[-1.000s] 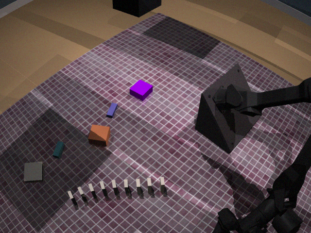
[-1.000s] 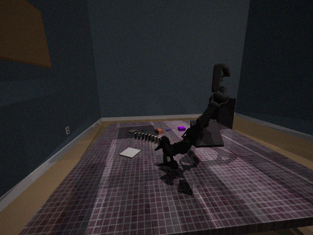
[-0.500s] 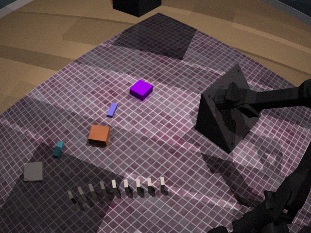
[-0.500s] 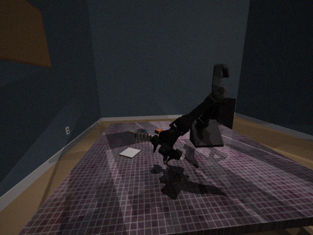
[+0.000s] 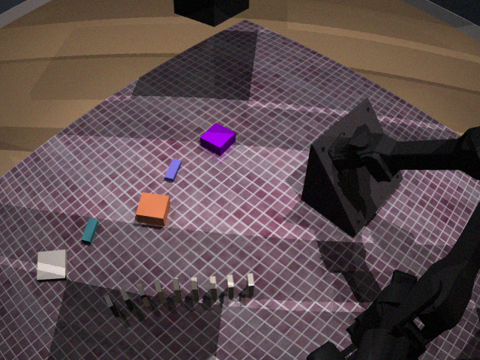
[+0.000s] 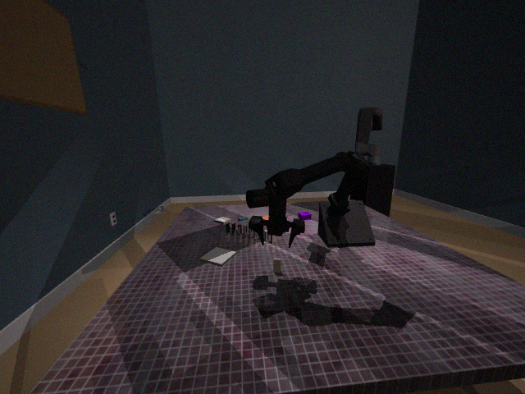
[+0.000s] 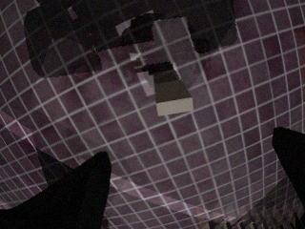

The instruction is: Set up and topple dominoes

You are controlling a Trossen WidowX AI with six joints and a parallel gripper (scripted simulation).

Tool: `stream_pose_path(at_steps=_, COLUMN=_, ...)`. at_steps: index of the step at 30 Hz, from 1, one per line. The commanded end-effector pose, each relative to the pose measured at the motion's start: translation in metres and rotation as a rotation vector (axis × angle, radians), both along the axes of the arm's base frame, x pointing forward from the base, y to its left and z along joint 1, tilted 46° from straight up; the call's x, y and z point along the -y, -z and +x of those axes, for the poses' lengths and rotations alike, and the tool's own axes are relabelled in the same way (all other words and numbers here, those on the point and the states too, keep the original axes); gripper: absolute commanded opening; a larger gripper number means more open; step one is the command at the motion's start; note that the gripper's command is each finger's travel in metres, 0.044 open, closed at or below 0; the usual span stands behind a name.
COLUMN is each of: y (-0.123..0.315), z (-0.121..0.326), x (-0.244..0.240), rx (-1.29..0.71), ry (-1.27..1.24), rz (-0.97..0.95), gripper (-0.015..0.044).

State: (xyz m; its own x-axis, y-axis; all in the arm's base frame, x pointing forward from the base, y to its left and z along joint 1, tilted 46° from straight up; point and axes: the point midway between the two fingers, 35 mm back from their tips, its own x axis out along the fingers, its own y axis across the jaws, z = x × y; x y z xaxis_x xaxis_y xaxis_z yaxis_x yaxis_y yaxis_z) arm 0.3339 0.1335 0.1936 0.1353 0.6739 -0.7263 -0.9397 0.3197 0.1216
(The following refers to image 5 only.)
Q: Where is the purple block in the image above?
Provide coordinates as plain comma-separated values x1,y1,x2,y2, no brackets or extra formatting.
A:
200,123,236,156

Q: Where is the orange block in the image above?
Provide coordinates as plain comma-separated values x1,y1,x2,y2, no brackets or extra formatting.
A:
136,192,171,226

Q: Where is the blue rectangular block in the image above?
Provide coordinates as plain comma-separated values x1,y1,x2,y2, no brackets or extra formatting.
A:
164,159,182,182

